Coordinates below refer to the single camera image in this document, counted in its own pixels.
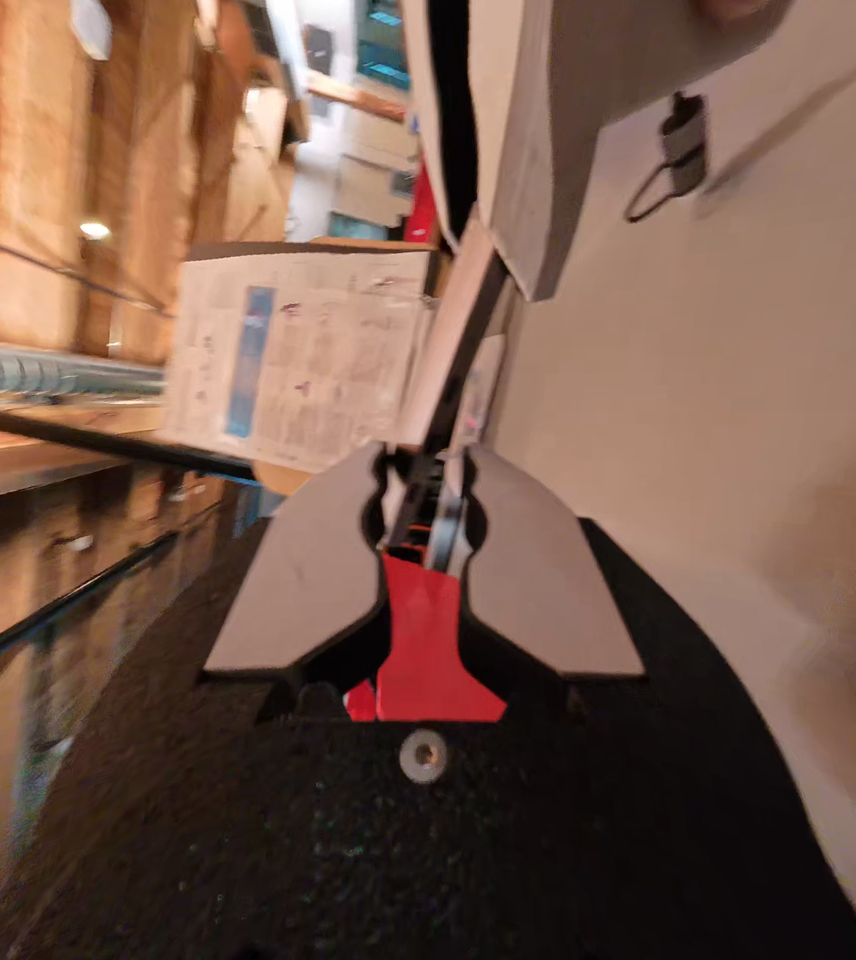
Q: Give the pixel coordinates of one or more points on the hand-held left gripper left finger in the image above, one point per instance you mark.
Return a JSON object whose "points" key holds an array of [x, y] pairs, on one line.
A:
{"points": [[300, 585]]}

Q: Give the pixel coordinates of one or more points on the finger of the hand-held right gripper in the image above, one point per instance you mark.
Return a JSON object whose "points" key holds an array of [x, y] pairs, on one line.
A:
{"points": [[585, 75], [450, 112]]}

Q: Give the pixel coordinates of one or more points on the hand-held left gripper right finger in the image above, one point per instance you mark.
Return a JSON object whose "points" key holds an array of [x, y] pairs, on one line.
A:
{"points": [[548, 592]]}

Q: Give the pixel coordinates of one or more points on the red divided bin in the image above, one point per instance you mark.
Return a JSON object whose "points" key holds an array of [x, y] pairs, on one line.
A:
{"points": [[428, 660]]}

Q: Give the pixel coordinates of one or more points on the person's right hand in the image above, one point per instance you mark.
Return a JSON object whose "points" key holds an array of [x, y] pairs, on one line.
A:
{"points": [[735, 7]]}

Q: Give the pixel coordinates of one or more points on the laminated instruction sheet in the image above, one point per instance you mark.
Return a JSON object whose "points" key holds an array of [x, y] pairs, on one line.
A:
{"points": [[308, 360]]}

